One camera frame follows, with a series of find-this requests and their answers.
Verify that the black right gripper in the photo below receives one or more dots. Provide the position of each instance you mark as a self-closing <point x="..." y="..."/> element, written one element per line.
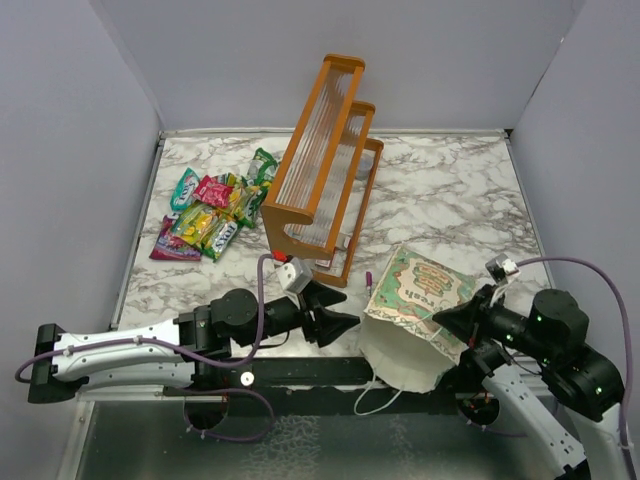
<point x="469" y="321"/>

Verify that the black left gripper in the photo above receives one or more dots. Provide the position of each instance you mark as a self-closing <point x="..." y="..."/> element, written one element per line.
<point x="327" y="326"/>

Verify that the green patterned paper bag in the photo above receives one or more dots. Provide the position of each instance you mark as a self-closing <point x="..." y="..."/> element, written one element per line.
<point x="407" y="351"/>

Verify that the green Fox's snack packet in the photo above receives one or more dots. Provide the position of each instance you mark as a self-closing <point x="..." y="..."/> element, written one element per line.
<point x="216" y="241"/>

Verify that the yellow green striped packet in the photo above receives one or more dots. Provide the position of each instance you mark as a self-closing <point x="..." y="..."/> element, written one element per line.
<point x="245" y="198"/>

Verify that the yellow fruit snack packet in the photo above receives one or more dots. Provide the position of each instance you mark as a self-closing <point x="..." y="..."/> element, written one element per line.
<point x="194" y="223"/>

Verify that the green apple tea packet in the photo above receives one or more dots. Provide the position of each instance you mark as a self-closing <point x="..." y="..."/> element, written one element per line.
<point x="262" y="168"/>

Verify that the red snack packet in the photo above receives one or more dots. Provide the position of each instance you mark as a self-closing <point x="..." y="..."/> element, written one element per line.
<point x="213" y="193"/>

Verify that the purple berry snack packet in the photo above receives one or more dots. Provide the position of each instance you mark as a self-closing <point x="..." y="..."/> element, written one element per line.
<point x="169" y="247"/>

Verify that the teal snack packet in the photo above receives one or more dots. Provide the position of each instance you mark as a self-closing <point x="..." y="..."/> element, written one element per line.
<point x="182" y="196"/>

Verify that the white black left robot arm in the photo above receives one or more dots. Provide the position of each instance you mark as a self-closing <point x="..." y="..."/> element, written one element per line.
<point x="182" y="351"/>

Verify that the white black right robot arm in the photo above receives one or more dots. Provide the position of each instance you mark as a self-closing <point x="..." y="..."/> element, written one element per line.
<point x="582" y="380"/>

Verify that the red white small box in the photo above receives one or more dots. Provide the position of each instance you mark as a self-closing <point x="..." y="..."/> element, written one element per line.
<point x="324" y="263"/>

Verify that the purple capped marker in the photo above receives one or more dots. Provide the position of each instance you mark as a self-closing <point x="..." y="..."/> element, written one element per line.
<point x="369" y="283"/>

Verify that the orange wooden tiered rack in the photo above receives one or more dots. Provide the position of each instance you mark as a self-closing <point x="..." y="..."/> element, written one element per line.
<point x="304" y="210"/>

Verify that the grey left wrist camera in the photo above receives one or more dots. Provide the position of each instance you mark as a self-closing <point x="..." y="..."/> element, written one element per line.
<point x="292" y="273"/>

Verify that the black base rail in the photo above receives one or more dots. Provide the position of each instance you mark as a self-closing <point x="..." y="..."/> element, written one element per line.
<point x="330" y="386"/>

